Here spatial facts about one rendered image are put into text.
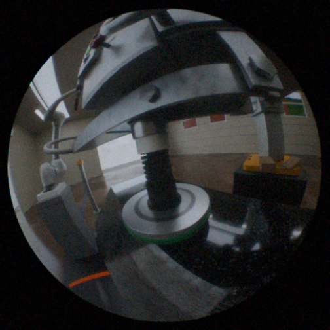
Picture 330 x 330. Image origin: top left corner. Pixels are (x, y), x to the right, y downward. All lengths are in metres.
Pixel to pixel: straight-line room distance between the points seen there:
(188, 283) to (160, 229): 0.12
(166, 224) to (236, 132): 6.26
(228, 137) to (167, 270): 6.41
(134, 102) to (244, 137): 6.20
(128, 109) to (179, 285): 0.31
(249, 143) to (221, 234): 6.12
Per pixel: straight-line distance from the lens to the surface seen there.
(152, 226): 0.19
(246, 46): 0.17
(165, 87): 0.15
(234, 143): 6.39
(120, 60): 0.17
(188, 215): 0.20
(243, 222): 0.27
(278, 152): 0.94
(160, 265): 0.23
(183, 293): 0.22
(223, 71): 0.15
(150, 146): 0.18
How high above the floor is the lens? 0.99
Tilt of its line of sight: 11 degrees down
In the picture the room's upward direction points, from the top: 10 degrees counter-clockwise
